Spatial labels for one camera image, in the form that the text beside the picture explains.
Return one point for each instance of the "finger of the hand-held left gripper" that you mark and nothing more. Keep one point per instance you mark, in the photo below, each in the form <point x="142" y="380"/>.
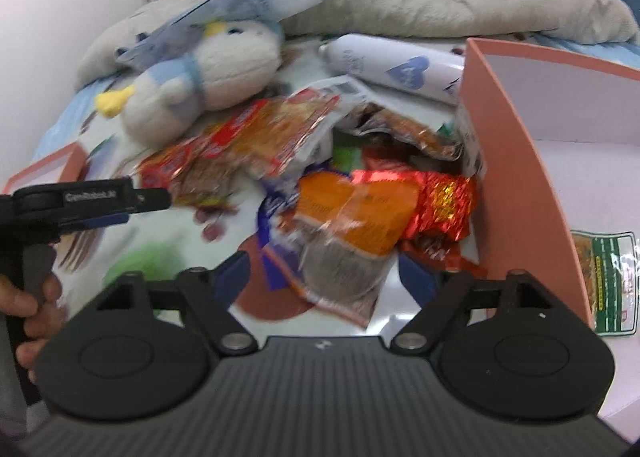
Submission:
<point x="152" y="200"/>
<point x="100" y="222"/>

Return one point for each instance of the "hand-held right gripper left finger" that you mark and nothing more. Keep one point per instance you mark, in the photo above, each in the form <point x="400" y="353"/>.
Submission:
<point x="234" y="273"/>

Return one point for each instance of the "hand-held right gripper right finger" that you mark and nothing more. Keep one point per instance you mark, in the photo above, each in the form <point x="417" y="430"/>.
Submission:
<point x="414" y="278"/>

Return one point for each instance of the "red clear snack packet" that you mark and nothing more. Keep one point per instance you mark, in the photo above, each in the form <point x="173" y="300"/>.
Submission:
<point x="185" y="167"/>

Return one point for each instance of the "clear snack packet grey contents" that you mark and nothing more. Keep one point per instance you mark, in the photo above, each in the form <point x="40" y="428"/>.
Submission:
<point x="345" y="272"/>

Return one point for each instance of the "shiny red snack packet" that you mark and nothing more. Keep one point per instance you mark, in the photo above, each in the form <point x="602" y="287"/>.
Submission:
<point x="442" y="204"/>

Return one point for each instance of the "orange snack packet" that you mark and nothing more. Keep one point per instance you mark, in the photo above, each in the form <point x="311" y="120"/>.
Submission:
<point x="360" y="207"/>

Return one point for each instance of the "pink cardboard box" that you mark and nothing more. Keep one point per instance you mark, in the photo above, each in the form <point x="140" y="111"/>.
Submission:
<point x="520" y="177"/>

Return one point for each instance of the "orange-red snack packet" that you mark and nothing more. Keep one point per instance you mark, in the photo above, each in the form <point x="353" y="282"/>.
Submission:
<point x="285" y="132"/>

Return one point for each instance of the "green snack packet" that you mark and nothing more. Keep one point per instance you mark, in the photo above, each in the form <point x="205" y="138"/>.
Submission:
<point x="607" y="282"/>

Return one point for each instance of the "person's left hand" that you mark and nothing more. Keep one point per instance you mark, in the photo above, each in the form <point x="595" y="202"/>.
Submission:
<point x="45" y="309"/>

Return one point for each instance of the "pink box lid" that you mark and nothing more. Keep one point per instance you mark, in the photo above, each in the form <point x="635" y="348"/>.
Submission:
<point x="45" y="167"/>

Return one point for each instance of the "fruit printed bed sheet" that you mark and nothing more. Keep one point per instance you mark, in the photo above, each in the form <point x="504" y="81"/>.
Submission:
<point x="150" y="257"/>

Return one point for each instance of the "white and blue penguin plush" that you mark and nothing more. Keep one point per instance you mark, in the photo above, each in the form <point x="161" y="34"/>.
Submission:
<point x="215" y="72"/>

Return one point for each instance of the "clear snack packet white label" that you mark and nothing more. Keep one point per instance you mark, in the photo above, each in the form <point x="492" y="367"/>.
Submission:
<point x="400" y="132"/>

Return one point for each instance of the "white bottle with blue heart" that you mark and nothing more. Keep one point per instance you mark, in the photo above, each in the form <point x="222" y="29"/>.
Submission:
<point x="390" y="64"/>

